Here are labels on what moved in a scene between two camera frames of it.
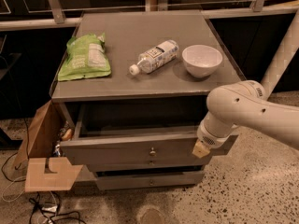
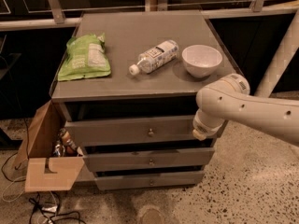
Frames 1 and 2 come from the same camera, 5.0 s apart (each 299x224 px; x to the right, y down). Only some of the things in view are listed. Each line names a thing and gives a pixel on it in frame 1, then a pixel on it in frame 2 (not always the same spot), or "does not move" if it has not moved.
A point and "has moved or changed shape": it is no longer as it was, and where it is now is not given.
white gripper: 207,138 -> 203,129
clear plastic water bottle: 155,58 does not move
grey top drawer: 138,134 has moved or changed shape
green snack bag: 86,56 does not move
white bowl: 201,61 does not move
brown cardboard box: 43,171 does not move
